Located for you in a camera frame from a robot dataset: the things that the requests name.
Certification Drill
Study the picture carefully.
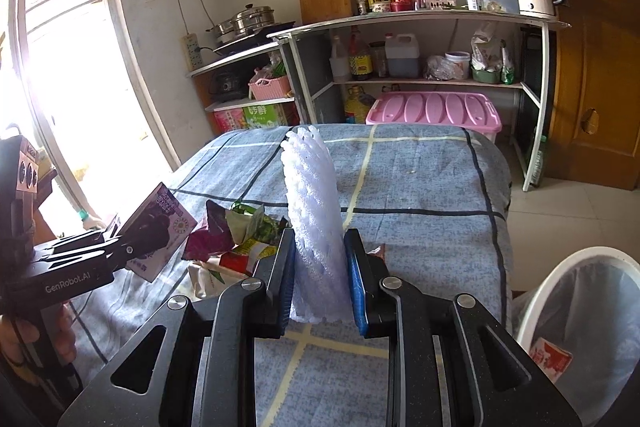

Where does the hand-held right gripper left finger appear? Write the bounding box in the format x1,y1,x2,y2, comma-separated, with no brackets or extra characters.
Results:
57,227,298,427

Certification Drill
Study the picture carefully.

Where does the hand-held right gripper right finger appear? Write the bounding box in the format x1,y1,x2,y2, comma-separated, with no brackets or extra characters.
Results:
344,228,583,427

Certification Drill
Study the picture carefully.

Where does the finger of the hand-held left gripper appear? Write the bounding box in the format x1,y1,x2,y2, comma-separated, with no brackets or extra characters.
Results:
102,219,173,275
32,216,123,264

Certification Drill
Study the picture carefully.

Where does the purple snack packet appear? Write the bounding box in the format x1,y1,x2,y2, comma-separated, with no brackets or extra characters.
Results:
122,182,198,283

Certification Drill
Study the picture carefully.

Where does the white foam fruit net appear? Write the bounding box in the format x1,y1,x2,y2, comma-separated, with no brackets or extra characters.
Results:
280,124,353,324

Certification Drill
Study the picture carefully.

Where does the beige bag with green leaf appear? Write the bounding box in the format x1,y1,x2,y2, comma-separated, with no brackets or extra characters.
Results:
187,259,251,300

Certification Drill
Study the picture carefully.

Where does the white plastic bin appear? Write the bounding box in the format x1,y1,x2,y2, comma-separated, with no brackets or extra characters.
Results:
515,246,640,427

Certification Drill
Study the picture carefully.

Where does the person's left hand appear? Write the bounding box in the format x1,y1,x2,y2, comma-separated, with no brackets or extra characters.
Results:
49,301,79,364

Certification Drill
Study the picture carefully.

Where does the red yellow wrapper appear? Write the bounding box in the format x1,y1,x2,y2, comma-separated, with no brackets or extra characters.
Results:
217,239,278,280

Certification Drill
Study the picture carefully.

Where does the maroon snack wrapper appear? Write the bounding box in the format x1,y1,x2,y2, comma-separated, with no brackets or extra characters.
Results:
182,199,236,263

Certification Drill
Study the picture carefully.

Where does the blue checked blanket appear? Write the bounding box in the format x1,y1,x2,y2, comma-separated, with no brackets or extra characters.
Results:
67,123,516,427

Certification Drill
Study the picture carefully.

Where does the red carton box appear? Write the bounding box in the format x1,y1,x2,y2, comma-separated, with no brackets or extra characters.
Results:
212,107,248,135

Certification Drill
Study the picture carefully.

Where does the green carton box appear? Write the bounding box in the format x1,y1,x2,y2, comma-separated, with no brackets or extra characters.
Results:
242,103,291,130

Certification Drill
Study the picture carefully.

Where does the yellow cooking oil bottle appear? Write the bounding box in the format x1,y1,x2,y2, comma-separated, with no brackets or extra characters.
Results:
344,85,376,124

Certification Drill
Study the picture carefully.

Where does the pink lid storage box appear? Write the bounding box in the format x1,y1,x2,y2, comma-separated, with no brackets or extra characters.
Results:
365,92,502,144

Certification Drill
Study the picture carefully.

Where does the black rice cooker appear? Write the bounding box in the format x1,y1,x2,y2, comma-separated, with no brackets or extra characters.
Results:
207,69,253,100

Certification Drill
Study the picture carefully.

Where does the pink plastic basket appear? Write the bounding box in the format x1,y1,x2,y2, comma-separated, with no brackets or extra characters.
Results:
248,74,292,102

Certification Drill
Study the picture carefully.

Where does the white power strip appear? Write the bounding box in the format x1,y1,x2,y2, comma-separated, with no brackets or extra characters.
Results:
181,33,203,70

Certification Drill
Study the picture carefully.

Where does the red white packet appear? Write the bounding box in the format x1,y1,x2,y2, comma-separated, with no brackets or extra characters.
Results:
530,337,573,383

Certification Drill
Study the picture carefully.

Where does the red cap sauce bottle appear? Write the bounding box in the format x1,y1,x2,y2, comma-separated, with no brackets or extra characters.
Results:
348,27,373,81

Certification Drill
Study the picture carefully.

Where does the green plastic bottle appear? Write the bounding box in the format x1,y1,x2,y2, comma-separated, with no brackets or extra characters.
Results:
530,134,548,188

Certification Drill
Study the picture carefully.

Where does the clear plastic bottle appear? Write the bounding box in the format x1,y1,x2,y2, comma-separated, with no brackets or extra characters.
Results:
330,36,352,82

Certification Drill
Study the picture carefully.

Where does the low grey shelf rack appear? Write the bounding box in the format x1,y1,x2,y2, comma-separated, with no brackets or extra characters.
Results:
187,42,301,138

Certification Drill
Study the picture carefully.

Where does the crumpled clear plastic bag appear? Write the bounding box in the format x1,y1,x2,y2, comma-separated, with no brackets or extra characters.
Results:
425,55,457,81

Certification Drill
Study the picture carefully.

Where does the brown liquid jug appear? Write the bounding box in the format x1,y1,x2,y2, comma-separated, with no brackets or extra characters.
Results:
384,33,420,78

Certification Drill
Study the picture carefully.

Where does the white plastic tub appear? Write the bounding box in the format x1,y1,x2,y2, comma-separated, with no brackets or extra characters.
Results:
445,52,472,80

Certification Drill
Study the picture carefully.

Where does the green bowl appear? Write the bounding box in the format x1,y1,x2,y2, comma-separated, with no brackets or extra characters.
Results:
471,66,502,84

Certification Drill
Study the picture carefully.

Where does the translucent bin liner bag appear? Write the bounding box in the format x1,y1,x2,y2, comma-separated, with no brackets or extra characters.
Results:
530,257,640,427

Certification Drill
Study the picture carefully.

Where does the black induction cooker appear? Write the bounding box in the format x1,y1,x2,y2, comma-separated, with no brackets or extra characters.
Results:
212,22,296,55

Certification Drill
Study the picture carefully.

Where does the steel steamer pot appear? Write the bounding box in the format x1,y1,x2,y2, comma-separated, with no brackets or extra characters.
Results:
205,5,277,45

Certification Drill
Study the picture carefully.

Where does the tall white shelf rack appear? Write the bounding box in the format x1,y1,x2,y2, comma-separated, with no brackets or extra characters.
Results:
267,9,571,192

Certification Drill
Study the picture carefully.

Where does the white food bag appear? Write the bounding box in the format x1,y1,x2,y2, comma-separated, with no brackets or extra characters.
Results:
471,23,506,72

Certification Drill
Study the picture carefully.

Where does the wooden door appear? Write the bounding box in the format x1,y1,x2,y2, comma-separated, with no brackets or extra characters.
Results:
527,0,640,192

